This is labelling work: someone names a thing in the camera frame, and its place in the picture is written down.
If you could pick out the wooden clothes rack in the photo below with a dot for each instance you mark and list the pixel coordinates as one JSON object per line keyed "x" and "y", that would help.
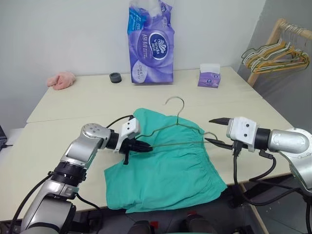
{"x": 276, "y": 31}

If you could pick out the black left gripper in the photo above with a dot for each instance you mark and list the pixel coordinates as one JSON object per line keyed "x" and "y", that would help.
{"x": 126, "y": 146}

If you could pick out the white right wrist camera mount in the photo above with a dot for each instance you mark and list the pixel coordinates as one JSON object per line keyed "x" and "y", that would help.
{"x": 243, "y": 134}

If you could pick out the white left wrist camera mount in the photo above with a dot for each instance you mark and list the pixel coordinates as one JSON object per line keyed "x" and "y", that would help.
{"x": 130, "y": 126}

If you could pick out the green shorts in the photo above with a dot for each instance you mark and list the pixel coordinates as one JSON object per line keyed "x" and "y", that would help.
{"x": 165, "y": 170}

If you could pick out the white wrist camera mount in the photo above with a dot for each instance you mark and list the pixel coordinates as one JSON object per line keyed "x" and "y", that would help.
{"x": 130, "y": 126}
{"x": 243, "y": 134}

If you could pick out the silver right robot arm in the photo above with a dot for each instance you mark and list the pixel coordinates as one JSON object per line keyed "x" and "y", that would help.
{"x": 287, "y": 141}

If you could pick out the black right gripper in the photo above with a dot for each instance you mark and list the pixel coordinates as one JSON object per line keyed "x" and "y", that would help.
{"x": 237, "y": 148}

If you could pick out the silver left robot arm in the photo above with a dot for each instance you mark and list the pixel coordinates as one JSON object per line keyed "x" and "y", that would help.
{"x": 73, "y": 151}

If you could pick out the wooden table frame beam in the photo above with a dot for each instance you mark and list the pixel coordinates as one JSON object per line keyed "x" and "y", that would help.
{"x": 253, "y": 209}

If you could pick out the purple tissue roll pack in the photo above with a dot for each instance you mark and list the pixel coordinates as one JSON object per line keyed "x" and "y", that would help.
{"x": 151, "y": 48}

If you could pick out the pink cloth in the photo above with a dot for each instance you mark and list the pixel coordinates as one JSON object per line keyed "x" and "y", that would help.
{"x": 61, "y": 80}

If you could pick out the small purple tissue box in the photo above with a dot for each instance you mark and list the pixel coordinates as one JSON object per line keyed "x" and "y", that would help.
{"x": 208, "y": 79}

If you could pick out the black round cylinder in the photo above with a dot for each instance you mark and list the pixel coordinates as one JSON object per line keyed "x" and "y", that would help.
{"x": 115, "y": 78}

